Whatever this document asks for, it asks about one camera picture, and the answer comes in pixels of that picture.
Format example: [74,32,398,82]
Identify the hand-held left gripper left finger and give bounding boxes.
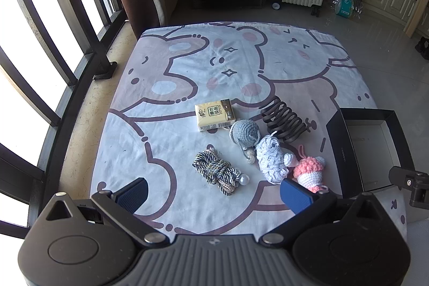
[42,177,170,246]

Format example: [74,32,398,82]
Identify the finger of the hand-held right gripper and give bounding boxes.
[389,166,429,206]

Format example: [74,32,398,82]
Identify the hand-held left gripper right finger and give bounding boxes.
[260,179,389,246]

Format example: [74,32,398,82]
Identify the pink crochet doll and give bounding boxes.
[293,144,331,194]

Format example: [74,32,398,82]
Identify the white blue crochet toy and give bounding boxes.
[256,135,297,185]

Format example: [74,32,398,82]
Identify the black cardboard box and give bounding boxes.
[326,108,416,199]

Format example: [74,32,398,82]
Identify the striped rope bundle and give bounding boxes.
[192,145,250,196]

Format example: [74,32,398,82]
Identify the grey crochet mouse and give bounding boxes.
[230,120,261,164]

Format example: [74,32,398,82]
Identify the yellow tissue pack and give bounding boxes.
[194,99,237,132]

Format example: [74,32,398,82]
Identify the dark window railing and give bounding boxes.
[0,0,128,240]

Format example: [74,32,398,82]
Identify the black shoes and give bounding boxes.
[415,36,429,60]

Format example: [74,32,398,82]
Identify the cartoon bear printed blanket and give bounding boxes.
[90,21,408,236]

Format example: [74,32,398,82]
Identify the light wooden table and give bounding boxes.
[404,0,429,39]

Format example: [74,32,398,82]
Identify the pack of plastic bottles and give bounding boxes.
[325,0,364,20]

